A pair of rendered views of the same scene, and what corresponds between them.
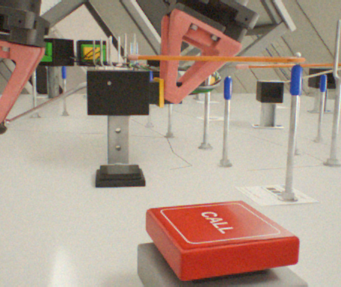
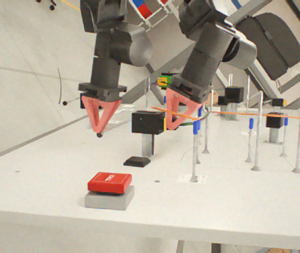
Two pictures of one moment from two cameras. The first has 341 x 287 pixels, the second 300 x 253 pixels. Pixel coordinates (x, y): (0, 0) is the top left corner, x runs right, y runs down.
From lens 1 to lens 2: 0.39 m
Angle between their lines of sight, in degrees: 28
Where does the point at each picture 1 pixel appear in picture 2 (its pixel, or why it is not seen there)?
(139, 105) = (153, 130)
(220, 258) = (98, 186)
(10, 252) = (70, 181)
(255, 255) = (108, 187)
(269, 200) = (184, 180)
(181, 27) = (170, 95)
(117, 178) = (132, 162)
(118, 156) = (146, 153)
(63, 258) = (82, 186)
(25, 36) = (104, 98)
